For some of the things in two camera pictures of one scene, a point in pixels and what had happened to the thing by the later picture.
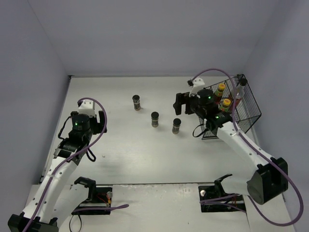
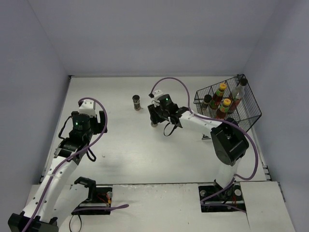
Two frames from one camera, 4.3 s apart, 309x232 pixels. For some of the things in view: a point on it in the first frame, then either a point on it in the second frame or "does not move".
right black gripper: x=187 y=105 to x=154 y=113
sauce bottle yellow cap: x=218 y=94 does not move
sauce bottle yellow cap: x=225 y=107 does not move
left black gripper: x=101 y=120 does not move
